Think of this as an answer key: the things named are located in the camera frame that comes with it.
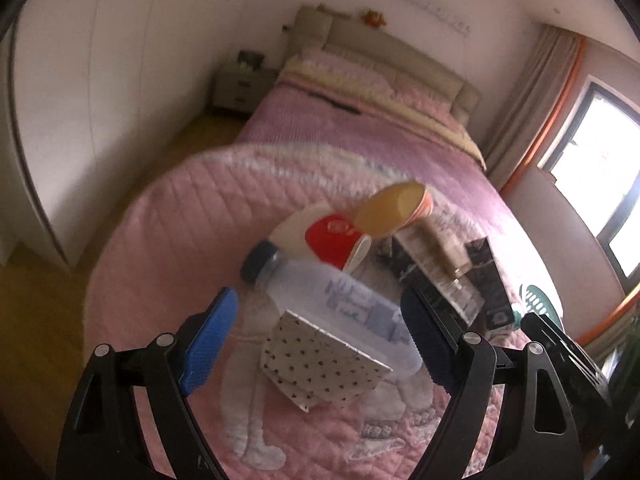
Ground pink and cream pillows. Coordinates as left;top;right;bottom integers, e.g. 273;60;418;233
279;46;487;171

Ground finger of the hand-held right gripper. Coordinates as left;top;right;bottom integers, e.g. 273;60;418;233
520;312;616;457

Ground white nightstand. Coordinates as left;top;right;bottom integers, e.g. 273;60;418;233
212;62;279;117

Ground beige padded headboard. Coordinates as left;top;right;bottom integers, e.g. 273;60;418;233
292;5;482;127

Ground red paper cup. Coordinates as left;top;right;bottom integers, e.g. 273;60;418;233
305;213;374;274

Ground beige cosmetic tube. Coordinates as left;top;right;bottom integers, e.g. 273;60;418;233
417;220;474;279

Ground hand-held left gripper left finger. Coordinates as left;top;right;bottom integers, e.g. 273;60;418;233
57;287;241;480

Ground green plastic basket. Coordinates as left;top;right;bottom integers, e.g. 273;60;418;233
520;284;566;332

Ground window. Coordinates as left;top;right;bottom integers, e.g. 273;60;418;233
537;77;640;281

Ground clear plastic bottle blue cap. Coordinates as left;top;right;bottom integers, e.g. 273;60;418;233
241;240;423;378

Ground orange paper cup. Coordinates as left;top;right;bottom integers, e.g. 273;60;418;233
354;181;434;240

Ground black printed carton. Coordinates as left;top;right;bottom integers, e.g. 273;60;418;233
464;237;517;332

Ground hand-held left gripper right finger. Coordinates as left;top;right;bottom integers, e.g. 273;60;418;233
400;286;587;480

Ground beige curtain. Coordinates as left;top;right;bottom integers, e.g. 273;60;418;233
485;25;584;192

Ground white dotted paper box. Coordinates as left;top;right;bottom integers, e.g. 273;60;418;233
260;310;394;412

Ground pink quilted bedspread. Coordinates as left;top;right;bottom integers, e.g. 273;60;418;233
82;80;566;480

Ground white wardrobe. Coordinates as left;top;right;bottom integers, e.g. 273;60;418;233
0;0;297;272

